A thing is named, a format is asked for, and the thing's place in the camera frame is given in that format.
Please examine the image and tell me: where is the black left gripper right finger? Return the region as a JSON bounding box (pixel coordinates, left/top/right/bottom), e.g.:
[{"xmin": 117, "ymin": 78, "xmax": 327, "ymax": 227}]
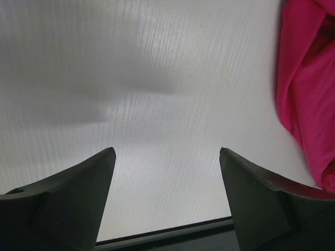
[{"xmin": 219, "ymin": 148, "xmax": 334, "ymax": 250}]

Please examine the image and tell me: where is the pink t shirt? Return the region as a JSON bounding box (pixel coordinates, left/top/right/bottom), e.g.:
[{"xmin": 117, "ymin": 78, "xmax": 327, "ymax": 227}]
[{"xmin": 276, "ymin": 1, "xmax": 334, "ymax": 192}]

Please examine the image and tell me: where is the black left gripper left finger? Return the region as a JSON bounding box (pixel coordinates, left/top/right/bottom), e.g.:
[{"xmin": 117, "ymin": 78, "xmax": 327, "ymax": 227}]
[{"xmin": 1, "ymin": 147, "xmax": 116, "ymax": 250}]

